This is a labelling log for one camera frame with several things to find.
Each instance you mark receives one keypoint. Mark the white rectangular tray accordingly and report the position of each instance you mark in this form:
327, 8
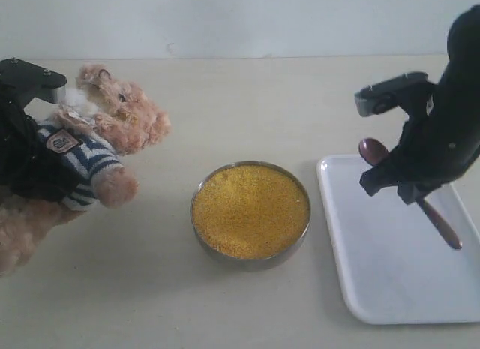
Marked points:
393, 266

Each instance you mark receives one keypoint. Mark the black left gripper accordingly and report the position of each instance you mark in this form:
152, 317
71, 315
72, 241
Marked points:
28, 168

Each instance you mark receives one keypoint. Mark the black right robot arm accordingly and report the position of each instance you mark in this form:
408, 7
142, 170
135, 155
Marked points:
463, 54

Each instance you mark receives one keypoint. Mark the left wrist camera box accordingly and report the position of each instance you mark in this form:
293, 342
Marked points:
22, 82

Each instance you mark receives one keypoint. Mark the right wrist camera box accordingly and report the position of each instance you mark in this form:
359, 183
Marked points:
378, 98

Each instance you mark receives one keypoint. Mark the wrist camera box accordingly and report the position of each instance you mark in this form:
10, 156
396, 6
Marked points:
378, 98
22, 82

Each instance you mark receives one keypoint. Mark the teddy bear striped sweater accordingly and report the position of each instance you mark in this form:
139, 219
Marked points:
100, 119

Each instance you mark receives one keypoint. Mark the dark red wooden spoon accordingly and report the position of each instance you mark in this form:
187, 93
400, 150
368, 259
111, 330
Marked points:
373, 151

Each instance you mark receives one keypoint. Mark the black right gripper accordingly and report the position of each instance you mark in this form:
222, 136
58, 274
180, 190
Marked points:
439, 144

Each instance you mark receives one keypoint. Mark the steel bowl of millet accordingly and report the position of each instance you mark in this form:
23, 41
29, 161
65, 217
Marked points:
250, 215

